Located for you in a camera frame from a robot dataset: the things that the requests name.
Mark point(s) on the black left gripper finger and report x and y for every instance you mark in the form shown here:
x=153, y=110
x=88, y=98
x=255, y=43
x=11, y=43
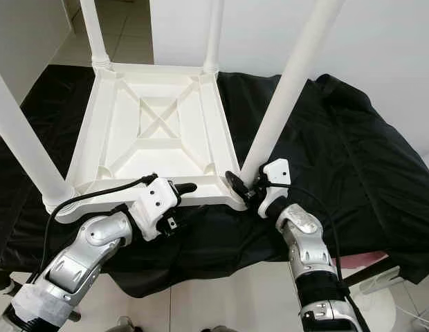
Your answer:
x=186, y=188

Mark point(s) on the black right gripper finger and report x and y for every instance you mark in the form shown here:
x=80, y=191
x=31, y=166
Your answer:
x=236, y=184

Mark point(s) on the white plastic table top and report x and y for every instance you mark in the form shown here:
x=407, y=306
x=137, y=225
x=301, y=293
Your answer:
x=152, y=152

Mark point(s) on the white plastic table leg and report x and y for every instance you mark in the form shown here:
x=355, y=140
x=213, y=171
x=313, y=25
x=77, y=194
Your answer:
x=214, y=34
x=28, y=152
x=294, y=90
x=93, y=34

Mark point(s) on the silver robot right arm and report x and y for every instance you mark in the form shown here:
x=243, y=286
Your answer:
x=304, y=242

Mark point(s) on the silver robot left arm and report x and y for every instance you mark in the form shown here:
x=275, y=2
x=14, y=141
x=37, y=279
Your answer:
x=83, y=263

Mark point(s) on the grey robot left leg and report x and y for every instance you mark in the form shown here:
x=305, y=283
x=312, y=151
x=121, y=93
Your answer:
x=125, y=325

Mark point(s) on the grey robot leg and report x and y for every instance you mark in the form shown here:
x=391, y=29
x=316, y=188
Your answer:
x=125, y=325
x=220, y=329

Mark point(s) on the grey robot right leg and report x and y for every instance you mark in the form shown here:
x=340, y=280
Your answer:
x=220, y=329

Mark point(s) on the black table cloth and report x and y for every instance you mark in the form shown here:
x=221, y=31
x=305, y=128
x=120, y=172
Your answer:
x=373, y=159

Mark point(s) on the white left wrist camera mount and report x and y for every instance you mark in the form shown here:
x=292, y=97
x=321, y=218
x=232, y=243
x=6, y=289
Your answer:
x=158, y=200

